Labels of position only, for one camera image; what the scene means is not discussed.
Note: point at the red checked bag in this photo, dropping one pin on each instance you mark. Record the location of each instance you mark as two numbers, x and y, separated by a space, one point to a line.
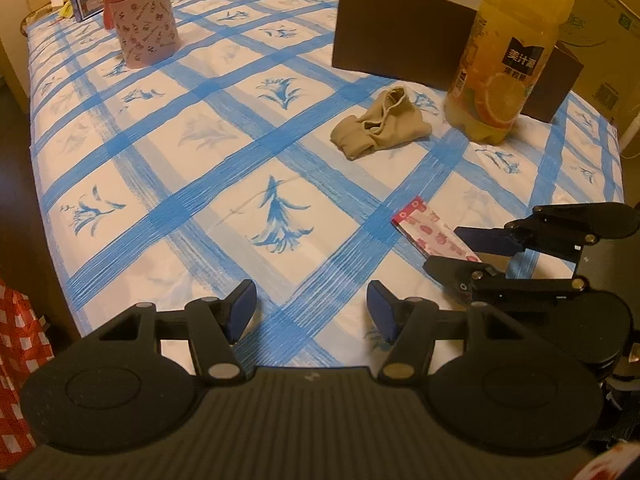
20 360

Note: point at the beige socks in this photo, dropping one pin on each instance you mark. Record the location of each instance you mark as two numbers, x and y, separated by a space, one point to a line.
387 120

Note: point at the large tan cardboard box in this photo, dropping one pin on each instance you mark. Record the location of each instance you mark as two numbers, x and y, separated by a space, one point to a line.
602 35

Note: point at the brown cardboard box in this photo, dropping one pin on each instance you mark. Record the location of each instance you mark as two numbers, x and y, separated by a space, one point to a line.
390 30

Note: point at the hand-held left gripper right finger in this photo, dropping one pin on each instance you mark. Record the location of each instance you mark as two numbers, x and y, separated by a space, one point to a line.
380 310

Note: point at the blue checked bedsheet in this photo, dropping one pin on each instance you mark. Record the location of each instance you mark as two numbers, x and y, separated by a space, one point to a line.
200 170

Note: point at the red patterned packet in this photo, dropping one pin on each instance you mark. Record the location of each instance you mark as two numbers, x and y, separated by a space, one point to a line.
425 225

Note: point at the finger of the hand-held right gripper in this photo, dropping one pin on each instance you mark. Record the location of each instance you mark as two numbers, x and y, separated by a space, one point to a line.
450 272
490 241

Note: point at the orange juice bottle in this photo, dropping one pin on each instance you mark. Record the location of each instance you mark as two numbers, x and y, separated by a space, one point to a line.
500 85

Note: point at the pink patterned canister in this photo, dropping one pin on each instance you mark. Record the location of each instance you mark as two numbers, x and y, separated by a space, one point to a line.
145 25

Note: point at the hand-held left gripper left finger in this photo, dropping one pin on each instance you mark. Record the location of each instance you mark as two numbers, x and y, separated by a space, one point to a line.
243 305

